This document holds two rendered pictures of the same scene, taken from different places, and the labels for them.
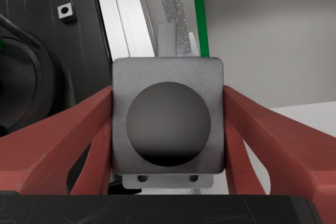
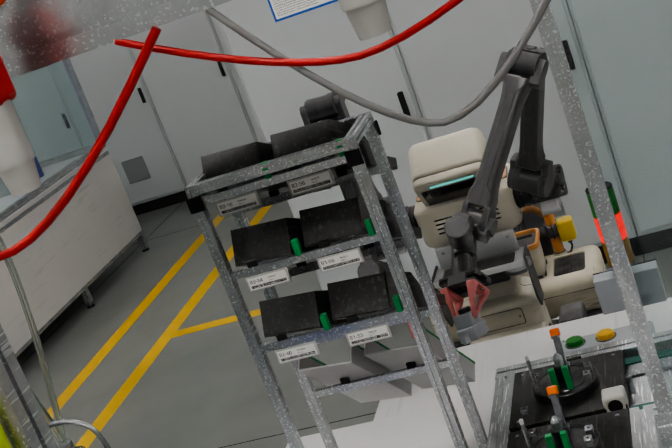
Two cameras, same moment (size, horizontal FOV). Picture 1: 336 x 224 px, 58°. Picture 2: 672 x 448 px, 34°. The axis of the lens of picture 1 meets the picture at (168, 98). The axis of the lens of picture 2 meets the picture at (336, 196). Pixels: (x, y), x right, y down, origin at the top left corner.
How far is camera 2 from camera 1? 244 cm
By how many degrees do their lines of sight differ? 93
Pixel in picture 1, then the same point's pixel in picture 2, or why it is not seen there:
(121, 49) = (506, 408)
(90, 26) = (516, 409)
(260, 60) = (448, 377)
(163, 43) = (465, 334)
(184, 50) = not seen: outside the picture
